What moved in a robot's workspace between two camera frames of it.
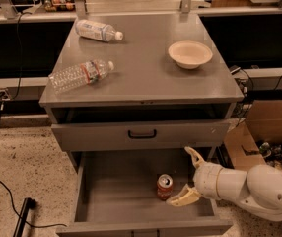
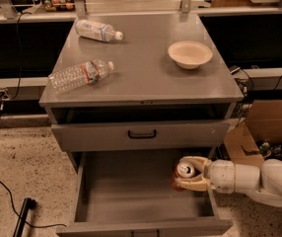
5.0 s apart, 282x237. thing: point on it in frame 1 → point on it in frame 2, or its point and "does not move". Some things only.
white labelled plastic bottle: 98,31 does not move
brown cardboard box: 273,120 does not move
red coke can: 165,184 → 182,170
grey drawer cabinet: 139,83 does not move
